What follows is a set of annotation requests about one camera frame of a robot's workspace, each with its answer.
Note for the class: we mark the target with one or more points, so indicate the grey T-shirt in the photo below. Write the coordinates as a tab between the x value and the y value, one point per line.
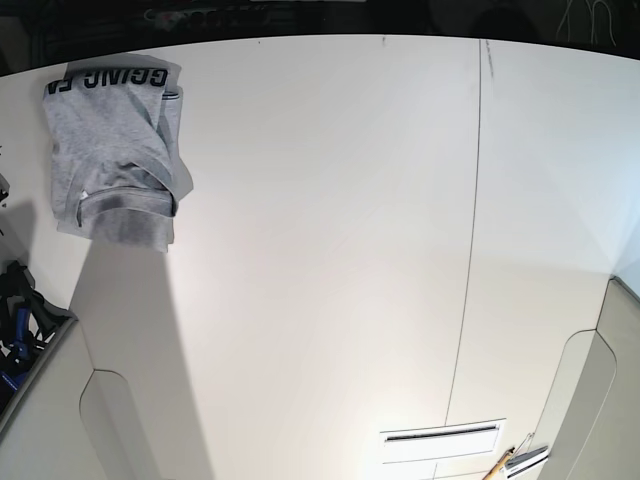
116	171

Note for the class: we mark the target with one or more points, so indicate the white slotted grommet plate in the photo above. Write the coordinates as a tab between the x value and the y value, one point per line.
441	443

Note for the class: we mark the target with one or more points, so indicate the yellow pencil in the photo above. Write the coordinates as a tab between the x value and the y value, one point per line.
500	464

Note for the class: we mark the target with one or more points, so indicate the blue clamps pile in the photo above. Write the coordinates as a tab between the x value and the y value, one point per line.
29	322

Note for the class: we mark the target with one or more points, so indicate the grey binder clip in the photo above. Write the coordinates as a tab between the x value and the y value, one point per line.
525	457

